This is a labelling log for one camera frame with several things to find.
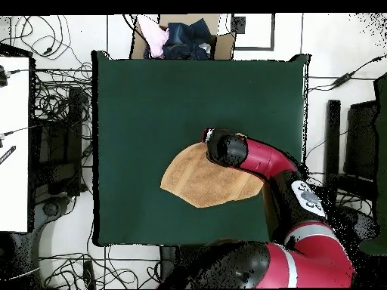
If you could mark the orange-brown terry towel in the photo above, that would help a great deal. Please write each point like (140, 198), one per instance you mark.
(196, 181)

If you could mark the pink garment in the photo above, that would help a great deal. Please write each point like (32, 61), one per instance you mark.
(155, 39)

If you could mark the black equipment stand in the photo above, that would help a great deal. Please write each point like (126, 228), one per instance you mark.
(63, 151)
(361, 142)

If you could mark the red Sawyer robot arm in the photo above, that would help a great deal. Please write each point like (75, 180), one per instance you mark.
(266, 157)

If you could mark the brown cardboard box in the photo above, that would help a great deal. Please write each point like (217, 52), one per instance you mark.
(223, 45)

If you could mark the dark green table cloth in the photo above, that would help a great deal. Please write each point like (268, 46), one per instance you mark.
(151, 105)

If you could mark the dark blue jeans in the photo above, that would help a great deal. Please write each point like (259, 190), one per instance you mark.
(187, 39)

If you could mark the dark green fabric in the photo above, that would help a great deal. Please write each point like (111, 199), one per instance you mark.
(382, 151)

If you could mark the black power strip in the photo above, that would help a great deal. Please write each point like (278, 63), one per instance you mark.
(89, 273)

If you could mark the white desk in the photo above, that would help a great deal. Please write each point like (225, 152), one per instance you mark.
(13, 151)

